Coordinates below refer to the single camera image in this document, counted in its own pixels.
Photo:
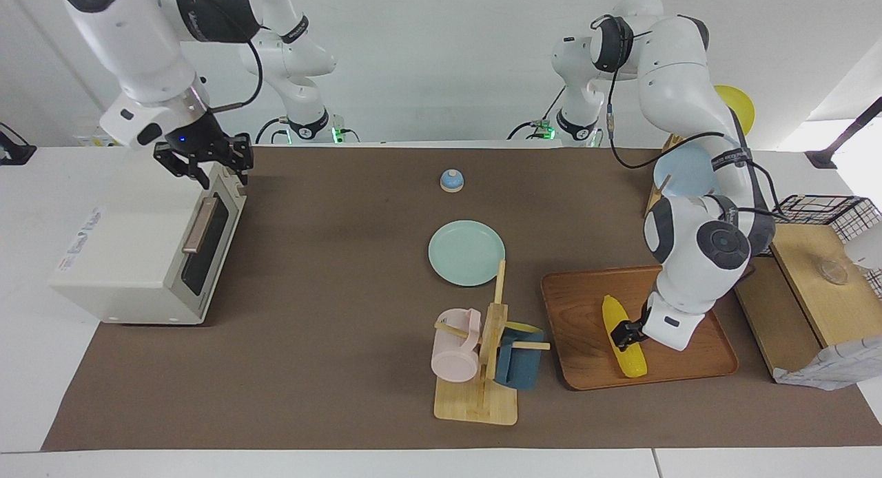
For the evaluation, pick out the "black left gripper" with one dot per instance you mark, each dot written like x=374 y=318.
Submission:
x=642 y=319

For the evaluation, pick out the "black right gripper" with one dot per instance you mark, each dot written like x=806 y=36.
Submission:
x=196 y=139

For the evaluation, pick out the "yellow corn cob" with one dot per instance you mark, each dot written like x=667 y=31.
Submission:
x=630 y=364

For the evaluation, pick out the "pale green plate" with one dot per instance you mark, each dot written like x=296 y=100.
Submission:
x=465 y=254

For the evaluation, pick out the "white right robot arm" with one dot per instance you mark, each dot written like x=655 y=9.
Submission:
x=138 y=44

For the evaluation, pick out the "white toaster oven body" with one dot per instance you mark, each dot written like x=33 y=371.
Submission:
x=131 y=223

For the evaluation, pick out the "brown wooden tray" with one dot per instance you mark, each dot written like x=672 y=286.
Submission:
x=579 y=306

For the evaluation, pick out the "dark blue mug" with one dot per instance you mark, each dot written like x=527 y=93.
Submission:
x=520 y=369

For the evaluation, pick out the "white labelled box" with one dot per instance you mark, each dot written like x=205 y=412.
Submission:
x=96 y=140

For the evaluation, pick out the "wooden plate rack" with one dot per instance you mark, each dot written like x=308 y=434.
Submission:
x=653 y=201

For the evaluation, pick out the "brown table mat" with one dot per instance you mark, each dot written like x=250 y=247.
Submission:
x=344 y=257

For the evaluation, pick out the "wooden mug rack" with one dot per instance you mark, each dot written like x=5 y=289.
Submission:
x=475 y=403

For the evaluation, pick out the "pink mug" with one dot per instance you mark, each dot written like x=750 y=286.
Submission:
x=455 y=357

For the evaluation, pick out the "light blue plate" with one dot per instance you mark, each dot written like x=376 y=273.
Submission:
x=689 y=171

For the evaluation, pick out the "large light wooden board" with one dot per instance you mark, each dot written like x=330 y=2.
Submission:
x=813 y=292

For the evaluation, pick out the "small clear glass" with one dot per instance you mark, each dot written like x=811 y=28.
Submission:
x=835 y=275

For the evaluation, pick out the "small blue call bell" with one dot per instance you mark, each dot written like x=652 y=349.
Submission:
x=452 y=182

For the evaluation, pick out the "yellow plate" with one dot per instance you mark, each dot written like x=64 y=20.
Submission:
x=741 y=109

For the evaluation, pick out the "white rounded object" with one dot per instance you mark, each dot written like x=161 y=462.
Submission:
x=869 y=247

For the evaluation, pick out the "black stand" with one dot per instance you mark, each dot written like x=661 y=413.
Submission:
x=823 y=160

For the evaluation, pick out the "black clamp mount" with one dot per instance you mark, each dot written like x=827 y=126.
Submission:
x=14 y=151

